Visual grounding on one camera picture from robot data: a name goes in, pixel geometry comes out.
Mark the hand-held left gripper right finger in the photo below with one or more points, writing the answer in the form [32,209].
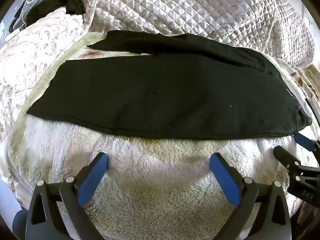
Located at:
[225,177]

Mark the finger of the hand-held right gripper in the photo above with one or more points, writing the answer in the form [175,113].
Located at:
[303,141]
[283,155]

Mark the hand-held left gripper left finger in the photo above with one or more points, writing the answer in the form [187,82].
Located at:
[93,177]

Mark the black pants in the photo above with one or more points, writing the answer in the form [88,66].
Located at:
[150,92]

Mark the floral fleece blanket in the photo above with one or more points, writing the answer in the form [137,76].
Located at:
[150,192]

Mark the brown patterned bedsheet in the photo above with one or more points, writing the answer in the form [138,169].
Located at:
[303,80]

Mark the floral quilted pillow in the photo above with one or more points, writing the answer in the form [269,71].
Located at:
[32,60]

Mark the grey quilted bedspread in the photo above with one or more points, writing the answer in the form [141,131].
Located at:
[187,7]

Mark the translucent white cloth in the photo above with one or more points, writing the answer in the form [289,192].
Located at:
[27,12]

